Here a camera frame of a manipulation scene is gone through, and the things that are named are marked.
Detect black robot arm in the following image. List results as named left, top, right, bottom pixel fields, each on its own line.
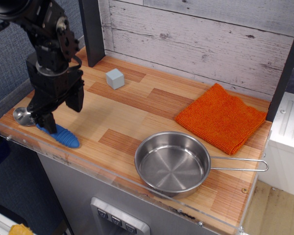
left=0, top=0, right=84, bottom=134

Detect stainless steel pan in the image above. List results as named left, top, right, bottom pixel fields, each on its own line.
left=134, top=131, right=270, bottom=199

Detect orange knitted cloth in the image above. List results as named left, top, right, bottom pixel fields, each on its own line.
left=174, top=83, right=267, bottom=155

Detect grey cube block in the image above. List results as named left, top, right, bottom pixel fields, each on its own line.
left=106, top=69, right=125, bottom=90

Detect grey control panel with buttons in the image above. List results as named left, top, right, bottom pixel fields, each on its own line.
left=90, top=197, right=150, bottom=235

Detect blue handled metal spoon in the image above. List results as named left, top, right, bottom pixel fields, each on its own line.
left=13, top=107, right=80, bottom=148

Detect dark vertical post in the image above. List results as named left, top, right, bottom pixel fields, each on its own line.
left=266, top=40, right=294, bottom=122
left=78, top=0, right=105, bottom=67

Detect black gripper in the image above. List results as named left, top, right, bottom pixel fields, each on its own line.
left=27, top=66, right=84, bottom=134

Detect white aluminium box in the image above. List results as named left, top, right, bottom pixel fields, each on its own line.
left=258, top=92, right=294, bottom=195

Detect clear acrylic table guard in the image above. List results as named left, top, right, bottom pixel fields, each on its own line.
left=0, top=35, right=272, bottom=235

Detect dark right vertical post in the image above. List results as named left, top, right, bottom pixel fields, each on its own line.
left=266, top=40, right=294, bottom=122

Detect dark left vertical post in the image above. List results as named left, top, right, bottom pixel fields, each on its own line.
left=78, top=0, right=105, bottom=67

